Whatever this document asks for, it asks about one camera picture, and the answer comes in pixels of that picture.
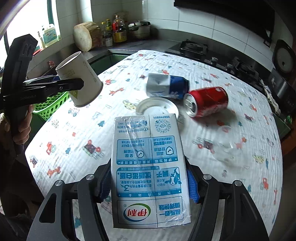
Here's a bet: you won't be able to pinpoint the left human hand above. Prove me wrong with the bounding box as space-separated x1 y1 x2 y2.
1 104 34 145

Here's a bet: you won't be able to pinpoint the steel pot with handle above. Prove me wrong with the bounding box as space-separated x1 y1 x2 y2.
128 21 151 39

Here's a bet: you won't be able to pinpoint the dark oil bottle yellow label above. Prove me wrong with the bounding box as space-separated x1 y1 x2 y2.
113 15 127 43

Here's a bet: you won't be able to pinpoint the white plastic lid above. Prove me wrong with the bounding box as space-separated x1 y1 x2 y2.
135 97 179 118

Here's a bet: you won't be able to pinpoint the clear plastic bowl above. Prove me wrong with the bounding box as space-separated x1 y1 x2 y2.
212 126 244 167

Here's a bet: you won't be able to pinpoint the crushed blue white can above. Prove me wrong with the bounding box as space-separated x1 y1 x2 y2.
146 73 189 99

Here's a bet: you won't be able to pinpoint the white paper cup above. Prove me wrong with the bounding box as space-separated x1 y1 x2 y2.
56 51 103 108

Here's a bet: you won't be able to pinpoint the open rice cooker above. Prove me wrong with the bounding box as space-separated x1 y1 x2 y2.
268 39 296 100

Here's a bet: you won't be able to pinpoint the red cola can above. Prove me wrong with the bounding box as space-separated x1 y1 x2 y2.
183 86 229 118

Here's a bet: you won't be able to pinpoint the green perforated plastic basket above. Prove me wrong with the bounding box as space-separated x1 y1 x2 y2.
33 92 70 121

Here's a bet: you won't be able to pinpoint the white blue milk carton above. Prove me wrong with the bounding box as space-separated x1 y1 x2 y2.
111 113 191 229

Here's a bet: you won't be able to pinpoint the red sauce bottle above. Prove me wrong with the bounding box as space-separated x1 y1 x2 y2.
112 20 118 33

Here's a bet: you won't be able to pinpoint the round wooden chopping block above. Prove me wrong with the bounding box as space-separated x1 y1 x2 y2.
73 22 102 52

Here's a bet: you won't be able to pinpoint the red white figurine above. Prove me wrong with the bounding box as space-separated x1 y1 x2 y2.
48 61 56 69

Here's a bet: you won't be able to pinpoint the small white jar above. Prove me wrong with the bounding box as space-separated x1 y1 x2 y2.
105 35 113 47

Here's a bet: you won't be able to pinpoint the green cabinet doors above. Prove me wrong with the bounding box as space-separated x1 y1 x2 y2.
90 54 128 75

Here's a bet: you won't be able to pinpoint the black gas stove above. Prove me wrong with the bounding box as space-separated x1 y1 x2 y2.
166 39 259 82

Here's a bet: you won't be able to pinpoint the dish soap bottle on sill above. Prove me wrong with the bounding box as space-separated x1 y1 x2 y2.
38 24 58 49

